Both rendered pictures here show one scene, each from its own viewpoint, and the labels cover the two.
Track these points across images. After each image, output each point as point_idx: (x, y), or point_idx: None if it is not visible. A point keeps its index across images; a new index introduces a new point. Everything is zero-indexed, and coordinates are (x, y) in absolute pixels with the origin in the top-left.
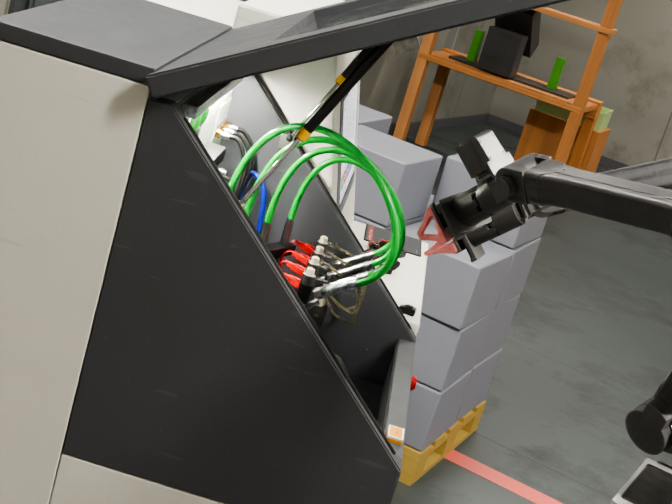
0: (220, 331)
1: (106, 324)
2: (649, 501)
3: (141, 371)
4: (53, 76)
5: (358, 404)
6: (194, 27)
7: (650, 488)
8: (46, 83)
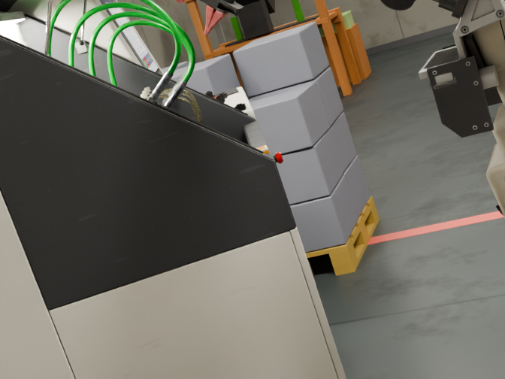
0: (91, 149)
1: (15, 198)
2: (446, 61)
3: (59, 214)
4: None
5: (214, 134)
6: None
7: (443, 58)
8: None
